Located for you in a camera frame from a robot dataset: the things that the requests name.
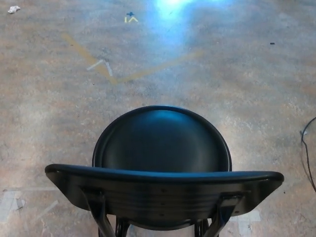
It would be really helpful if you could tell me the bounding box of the black cable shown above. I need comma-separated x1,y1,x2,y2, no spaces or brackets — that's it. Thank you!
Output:
300,116,316,193

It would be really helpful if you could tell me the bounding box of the black swivel chair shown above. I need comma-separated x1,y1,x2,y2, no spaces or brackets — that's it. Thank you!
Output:
44,105,285,237

